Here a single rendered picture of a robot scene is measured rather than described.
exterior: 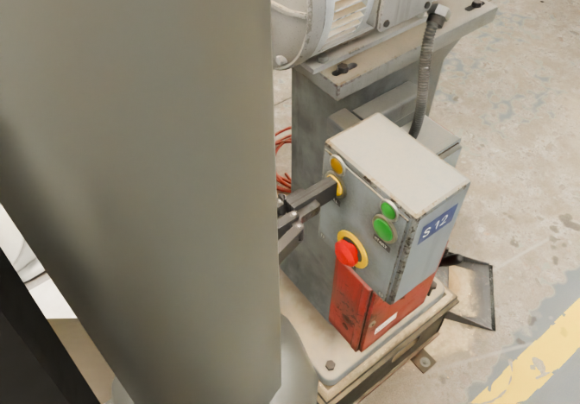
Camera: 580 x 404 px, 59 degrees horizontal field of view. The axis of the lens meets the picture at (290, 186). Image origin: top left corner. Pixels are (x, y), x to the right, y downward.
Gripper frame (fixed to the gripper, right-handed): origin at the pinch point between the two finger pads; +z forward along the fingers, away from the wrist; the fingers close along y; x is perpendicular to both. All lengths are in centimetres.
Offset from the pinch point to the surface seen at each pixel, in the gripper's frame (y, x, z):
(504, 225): -13, -107, 110
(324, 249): -19, -52, 21
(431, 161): 7.4, 5.0, 12.4
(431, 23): -7.2, 11.5, 26.4
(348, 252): 5.2, -7.9, 2.3
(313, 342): -11, -78, 13
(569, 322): 25, -107, 93
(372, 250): 7.7, -6.1, 4.1
